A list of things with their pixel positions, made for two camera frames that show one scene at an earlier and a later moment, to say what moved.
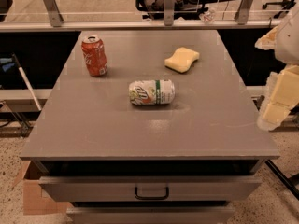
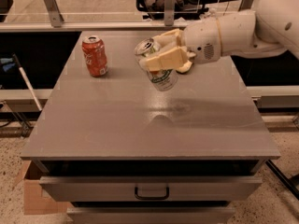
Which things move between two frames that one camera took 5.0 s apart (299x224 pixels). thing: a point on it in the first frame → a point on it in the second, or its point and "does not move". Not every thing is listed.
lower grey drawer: x=152 y=215 does not move
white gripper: x=289 y=42 → x=202 y=41
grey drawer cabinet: x=149 y=127 does not move
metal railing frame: x=56 y=22 does not move
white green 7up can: x=150 y=92 → x=161 y=80
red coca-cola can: x=94 y=54 does not move
